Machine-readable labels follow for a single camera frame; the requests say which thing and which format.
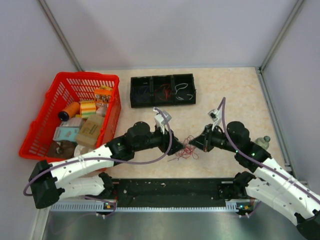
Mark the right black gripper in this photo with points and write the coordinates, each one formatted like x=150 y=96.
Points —
x=204 y=141

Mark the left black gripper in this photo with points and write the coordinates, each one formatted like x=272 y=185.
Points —
x=165 y=139

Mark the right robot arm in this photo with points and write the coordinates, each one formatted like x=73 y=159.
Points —
x=264 y=179

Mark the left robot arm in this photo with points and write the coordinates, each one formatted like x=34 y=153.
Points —
x=51 y=182

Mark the black three-compartment tray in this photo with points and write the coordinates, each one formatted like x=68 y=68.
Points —
x=162 y=90

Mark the clear plastic bottle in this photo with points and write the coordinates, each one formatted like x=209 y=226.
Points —
x=263 y=142

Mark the pink wrapped package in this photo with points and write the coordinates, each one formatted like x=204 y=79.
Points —
x=102 y=111

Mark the brown cardboard box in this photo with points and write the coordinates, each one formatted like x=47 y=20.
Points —
x=90 y=131

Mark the orange snack package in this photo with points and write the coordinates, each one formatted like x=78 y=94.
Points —
x=102 y=96

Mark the yellow green striped roll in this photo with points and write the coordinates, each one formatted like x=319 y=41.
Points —
x=87 y=108

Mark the white round container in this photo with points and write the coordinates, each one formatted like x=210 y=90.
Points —
x=82 y=151

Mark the pink white box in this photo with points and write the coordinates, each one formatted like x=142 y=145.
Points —
x=75 y=122

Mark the orange black cylinder can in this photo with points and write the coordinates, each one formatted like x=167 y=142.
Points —
x=68 y=112

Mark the brown furry item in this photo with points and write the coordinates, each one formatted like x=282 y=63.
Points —
x=61 y=149

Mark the teal small box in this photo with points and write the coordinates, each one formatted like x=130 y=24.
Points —
x=65 y=134

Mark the red plastic basket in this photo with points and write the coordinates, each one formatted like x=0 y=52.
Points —
x=66 y=88

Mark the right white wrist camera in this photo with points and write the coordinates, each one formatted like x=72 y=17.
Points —
x=216 y=117

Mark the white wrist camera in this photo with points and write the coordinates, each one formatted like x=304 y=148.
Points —
x=216 y=117
x=160 y=121

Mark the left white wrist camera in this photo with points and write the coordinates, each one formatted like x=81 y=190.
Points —
x=160 y=121

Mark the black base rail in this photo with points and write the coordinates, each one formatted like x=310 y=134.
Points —
x=173 y=192

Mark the white slotted cable duct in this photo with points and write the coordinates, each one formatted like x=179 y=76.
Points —
x=82 y=206

